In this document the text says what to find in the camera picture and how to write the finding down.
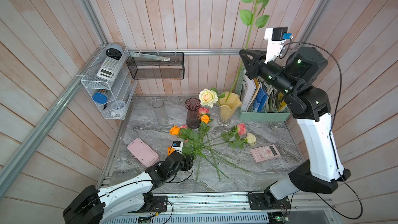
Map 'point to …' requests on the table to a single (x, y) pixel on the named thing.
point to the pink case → (143, 152)
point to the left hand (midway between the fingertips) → (188, 158)
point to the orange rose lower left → (170, 151)
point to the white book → (248, 88)
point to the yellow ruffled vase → (231, 101)
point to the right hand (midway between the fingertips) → (237, 51)
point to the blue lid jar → (100, 98)
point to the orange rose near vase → (203, 128)
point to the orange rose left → (174, 130)
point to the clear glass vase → (162, 117)
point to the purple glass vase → (193, 117)
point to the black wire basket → (142, 68)
